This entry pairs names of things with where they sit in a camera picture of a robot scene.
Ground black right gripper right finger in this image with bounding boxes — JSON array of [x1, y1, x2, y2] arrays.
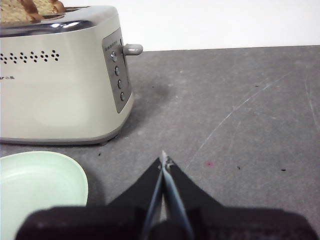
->
[[162, 149, 319, 240]]

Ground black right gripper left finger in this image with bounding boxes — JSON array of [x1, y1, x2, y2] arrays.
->
[[14, 157, 163, 240]]

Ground pale green round plate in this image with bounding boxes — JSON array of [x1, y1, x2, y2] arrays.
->
[[0, 150, 89, 240]]

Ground large toast bread slice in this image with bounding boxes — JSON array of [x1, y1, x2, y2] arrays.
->
[[0, 0, 39, 24]]

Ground cream steel toaster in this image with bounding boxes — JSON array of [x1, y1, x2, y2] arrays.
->
[[0, 5, 144, 146]]

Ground grey toaster lever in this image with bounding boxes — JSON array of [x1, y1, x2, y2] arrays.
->
[[121, 43, 144, 56]]

